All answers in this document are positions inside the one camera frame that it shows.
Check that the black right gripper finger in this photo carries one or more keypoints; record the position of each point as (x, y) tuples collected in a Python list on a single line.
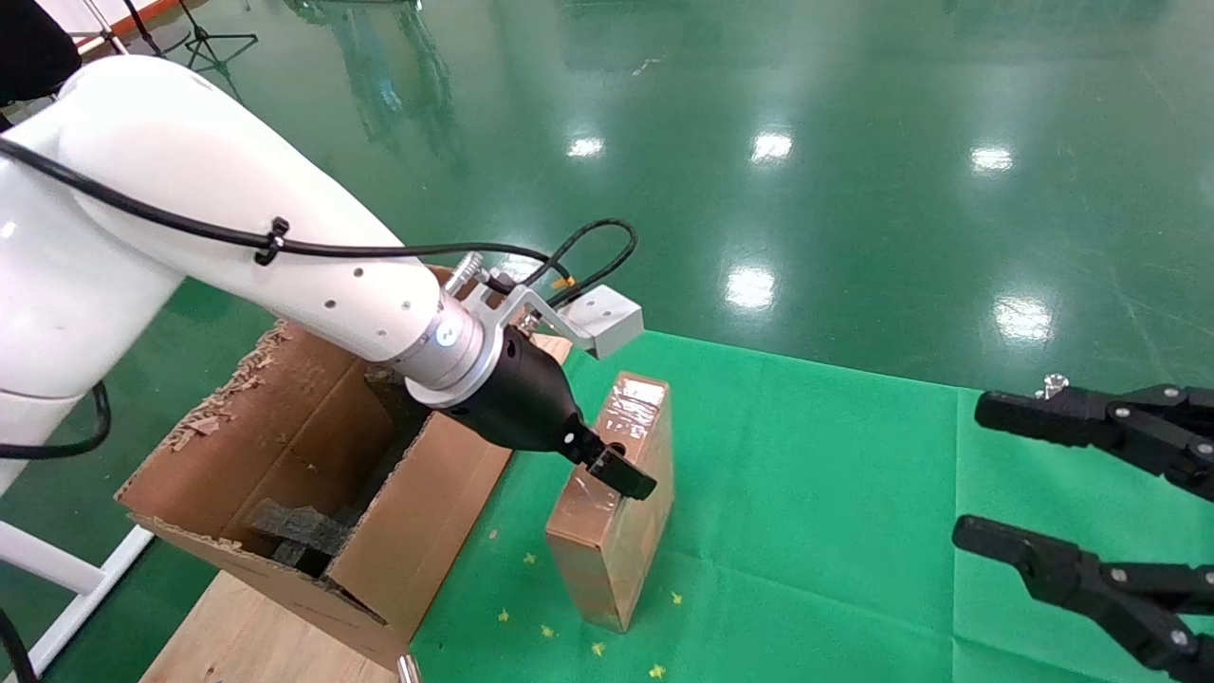
[(1138, 598), (1119, 422)]

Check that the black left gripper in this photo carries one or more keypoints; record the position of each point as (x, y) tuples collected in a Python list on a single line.
[(522, 398)]

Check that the small taped cardboard box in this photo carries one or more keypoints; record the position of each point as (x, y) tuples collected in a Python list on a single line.
[(616, 560)]

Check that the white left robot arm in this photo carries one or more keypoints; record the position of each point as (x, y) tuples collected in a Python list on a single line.
[(142, 190)]

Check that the large open cardboard carton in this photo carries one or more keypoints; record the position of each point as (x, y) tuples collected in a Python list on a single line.
[(427, 531)]

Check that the green cloth mat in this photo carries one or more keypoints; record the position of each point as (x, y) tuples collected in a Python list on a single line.
[(835, 522)]

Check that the short metal rod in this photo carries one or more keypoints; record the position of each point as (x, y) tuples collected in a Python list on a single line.
[(409, 670)]

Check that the black foam padding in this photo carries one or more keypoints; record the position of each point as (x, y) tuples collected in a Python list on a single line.
[(303, 536)]

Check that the wooden board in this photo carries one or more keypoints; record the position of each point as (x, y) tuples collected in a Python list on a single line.
[(247, 636)]

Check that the black tripod stand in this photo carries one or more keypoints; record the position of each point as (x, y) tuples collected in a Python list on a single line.
[(202, 38)]

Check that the black gooseneck stand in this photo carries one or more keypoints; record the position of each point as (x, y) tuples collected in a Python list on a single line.
[(166, 43)]

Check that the white desk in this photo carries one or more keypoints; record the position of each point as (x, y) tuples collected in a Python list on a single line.
[(100, 28)]

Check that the person in black clothes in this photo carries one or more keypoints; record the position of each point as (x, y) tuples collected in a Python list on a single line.
[(28, 47)]

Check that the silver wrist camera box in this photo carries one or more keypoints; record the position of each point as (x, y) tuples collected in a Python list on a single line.
[(607, 318)]

